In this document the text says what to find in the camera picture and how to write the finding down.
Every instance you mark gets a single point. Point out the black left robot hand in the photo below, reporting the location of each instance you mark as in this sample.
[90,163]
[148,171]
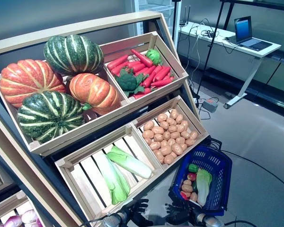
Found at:
[138,210]

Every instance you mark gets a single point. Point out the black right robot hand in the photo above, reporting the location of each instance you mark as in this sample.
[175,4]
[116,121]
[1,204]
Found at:
[178,212]

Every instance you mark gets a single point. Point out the napa cabbage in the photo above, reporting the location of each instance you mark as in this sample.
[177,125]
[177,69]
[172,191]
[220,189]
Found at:
[202,186]
[113,179]
[132,165]

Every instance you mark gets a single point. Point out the blue plastic shopping basket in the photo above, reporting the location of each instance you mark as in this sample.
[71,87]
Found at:
[217,165]

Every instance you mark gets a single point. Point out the red tomato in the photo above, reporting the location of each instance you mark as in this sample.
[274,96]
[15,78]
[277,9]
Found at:
[184,195]

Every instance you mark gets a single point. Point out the brown potato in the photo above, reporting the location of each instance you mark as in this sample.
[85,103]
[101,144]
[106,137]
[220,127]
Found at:
[177,149]
[193,196]
[190,142]
[166,135]
[164,143]
[185,134]
[179,119]
[180,140]
[174,154]
[149,125]
[180,127]
[148,141]
[183,147]
[162,117]
[157,130]
[164,125]
[172,128]
[184,124]
[187,182]
[171,121]
[168,159]
[174,113]
[155,145]
[159,156]
[148,134]
[187,188]
[175,135]
[166,150]
[171,142]
[158,137]

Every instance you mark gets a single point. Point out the dark green vegetable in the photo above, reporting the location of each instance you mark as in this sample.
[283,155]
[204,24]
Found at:
[194,186]

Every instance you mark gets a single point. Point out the red apple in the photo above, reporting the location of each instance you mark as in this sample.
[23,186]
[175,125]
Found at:
[191,177]

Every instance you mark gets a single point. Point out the green bell pepper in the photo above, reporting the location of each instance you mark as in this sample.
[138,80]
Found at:
[193,168]

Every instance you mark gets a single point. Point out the purple onion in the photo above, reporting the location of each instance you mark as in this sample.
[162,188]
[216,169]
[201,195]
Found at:
[13,221]
[39,224]
[29,216]

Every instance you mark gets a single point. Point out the wide wooden slat crate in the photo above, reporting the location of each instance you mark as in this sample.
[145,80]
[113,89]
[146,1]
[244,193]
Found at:
[85,124]

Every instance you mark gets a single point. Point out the grey power adapter box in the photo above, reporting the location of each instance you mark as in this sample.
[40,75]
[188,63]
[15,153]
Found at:
[209,106]

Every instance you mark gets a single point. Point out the small orange ribbed pumpkin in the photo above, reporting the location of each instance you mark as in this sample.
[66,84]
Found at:
[94,92]

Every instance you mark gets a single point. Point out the dark green broccoli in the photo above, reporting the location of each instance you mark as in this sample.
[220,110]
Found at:
[127,81]

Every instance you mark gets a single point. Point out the green striped pumpkin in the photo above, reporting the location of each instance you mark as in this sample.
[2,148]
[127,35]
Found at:
[73,54]
[49,116]

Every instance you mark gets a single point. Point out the white desk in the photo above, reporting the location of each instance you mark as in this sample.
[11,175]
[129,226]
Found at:
[227,59]

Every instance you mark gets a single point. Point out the black tripod stand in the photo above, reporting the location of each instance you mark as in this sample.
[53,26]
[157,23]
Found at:
[210,49]

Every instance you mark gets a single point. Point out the large orange ribbed pumpkin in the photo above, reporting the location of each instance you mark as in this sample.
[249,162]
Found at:
[28,80]

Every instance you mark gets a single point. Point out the black wifi router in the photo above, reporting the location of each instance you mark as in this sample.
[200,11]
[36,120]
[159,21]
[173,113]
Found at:
[185,22]

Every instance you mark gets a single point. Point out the black stand pole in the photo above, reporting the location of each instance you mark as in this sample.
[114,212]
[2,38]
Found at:
[174,21]

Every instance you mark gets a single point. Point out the wooden and black display rack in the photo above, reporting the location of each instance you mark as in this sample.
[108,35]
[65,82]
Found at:
[85,26]

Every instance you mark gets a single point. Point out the open grey laptop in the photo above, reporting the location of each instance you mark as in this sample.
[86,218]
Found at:
[243,29]

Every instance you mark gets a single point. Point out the computer monitor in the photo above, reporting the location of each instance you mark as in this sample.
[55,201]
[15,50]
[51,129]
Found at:
[156,14]

